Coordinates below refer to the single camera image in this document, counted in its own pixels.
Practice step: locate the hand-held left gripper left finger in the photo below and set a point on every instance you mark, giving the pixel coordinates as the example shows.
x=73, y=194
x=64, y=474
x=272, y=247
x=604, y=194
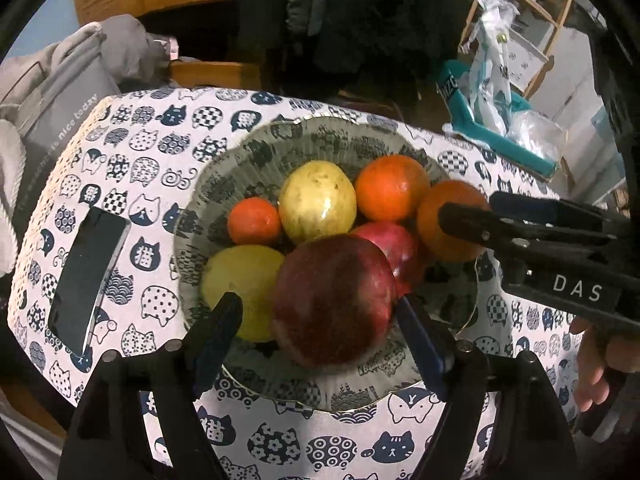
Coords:
x=217, y=341

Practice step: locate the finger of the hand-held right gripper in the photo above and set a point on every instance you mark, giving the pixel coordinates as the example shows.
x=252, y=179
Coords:
x=560, y=220
x=475, y=225

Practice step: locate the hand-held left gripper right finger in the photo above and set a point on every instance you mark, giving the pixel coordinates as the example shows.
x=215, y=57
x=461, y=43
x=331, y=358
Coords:
x=420, y=346

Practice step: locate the orange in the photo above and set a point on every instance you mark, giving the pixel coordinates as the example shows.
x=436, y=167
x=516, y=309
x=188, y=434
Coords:
x=392, y=187
x=440, y=240

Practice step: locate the yellow lemon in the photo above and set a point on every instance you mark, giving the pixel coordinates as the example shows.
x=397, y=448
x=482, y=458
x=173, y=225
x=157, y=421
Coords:
x=240, y=285

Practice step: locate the red apple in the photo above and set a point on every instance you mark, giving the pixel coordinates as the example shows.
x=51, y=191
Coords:
x=400, y=255
x=335, y=305

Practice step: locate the small tangerine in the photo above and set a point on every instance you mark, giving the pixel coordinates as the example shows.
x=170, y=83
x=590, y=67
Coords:
x=254, y=221

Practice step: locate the yellow green pear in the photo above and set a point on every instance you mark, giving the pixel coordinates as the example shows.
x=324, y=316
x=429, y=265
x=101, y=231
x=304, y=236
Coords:
x=317, y=200

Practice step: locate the green patterned glass plate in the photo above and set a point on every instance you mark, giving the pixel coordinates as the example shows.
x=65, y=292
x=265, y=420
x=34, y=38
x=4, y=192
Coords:
x=260, y=155

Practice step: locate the person's right hand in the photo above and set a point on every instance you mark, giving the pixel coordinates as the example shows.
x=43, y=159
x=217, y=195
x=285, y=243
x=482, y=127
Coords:
x=590, y=360

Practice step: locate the clear plastic bag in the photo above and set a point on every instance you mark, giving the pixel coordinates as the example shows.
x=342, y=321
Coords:
x=537, y=135

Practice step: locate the teal plastic basket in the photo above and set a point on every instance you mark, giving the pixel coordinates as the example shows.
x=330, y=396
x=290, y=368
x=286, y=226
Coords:
x=465, y=110

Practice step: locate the black smartphone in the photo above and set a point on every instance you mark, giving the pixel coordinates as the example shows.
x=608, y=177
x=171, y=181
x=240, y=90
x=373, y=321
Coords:
x=87, y=280

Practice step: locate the white printed rice bag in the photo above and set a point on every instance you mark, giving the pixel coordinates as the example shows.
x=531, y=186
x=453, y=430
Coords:
x=492, y=60

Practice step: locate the cat print tablecloth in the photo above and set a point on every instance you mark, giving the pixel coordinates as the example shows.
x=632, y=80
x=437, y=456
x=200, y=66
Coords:
x=150, y=150

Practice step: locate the wooden shelf rack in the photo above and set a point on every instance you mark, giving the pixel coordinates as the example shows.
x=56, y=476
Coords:
x=555, y=15

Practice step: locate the black hooded coat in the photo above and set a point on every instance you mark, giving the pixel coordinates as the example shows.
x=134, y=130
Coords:
x=390, y=20

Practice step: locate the beige knit cloth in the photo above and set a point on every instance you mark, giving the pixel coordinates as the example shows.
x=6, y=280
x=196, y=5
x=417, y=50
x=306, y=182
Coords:
x=10, y=195

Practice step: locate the wooden drawer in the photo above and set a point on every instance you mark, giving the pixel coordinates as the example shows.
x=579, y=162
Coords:
x=215, y=76

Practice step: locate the grey laundry bag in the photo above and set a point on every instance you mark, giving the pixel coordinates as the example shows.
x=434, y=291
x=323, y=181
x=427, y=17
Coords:
x=55, y=110

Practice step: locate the pink patterned cloth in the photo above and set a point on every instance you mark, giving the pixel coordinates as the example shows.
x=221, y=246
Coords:
x=167, y=47

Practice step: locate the dark padded jacket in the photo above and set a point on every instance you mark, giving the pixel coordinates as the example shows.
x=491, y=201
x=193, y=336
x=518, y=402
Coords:
x=270, y=5

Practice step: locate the grey clothes pile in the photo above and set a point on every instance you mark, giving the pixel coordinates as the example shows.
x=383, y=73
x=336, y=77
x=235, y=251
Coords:
x=130, y=50

